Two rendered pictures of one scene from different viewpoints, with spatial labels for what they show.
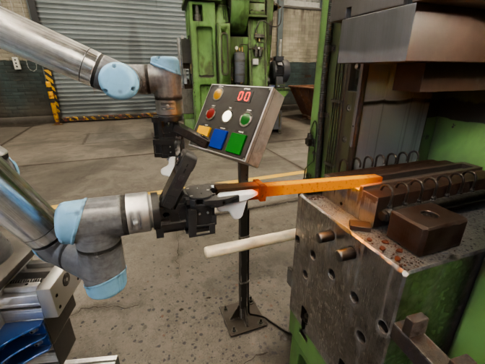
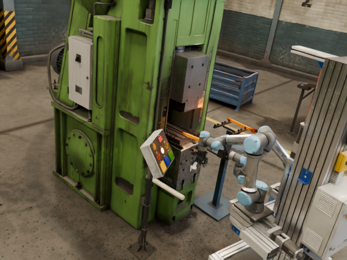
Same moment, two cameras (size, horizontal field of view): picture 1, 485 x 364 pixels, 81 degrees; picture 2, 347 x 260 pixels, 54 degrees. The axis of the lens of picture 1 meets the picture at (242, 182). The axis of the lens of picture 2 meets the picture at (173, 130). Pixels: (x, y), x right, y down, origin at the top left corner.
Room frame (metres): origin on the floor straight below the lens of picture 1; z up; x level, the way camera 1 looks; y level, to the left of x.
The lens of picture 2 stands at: (2.33, 2.16, 2.41)
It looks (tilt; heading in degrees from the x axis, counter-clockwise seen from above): 25 degrees down; 238
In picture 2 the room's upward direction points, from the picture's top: 7 degrees clockwise
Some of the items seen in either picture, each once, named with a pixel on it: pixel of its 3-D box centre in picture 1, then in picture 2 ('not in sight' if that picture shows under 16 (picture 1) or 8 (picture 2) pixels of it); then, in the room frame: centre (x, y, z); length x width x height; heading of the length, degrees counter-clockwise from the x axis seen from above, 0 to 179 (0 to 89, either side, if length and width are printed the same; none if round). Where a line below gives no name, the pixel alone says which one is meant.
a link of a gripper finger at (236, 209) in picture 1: (237, 205); not in sight; (0.52, 0.01, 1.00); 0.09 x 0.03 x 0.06; 107
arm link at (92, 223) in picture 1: (94, 220); (240, 159); (0.44, 0.26, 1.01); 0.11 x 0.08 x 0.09; 110
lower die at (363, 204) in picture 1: (408, 184); (170, 132); (0.73, -0.46, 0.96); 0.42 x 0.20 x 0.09; 110
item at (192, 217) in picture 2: not in sight; (177, 221); (0.65, -0.22, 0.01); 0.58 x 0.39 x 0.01; 20
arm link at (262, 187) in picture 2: not in sight; (258, 190); (0.58, 0.66, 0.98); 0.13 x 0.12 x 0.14; 14
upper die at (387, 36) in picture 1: (441, 41); (174, 98); (0.73, -0.46, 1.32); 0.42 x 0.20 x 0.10; 110
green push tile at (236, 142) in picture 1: (237, 144); (170, 155); (1.00, 0.02, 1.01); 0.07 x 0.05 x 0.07; 45
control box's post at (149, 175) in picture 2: (242, 232); (147, 202); (1.16, 0.00, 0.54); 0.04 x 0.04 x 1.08; 20
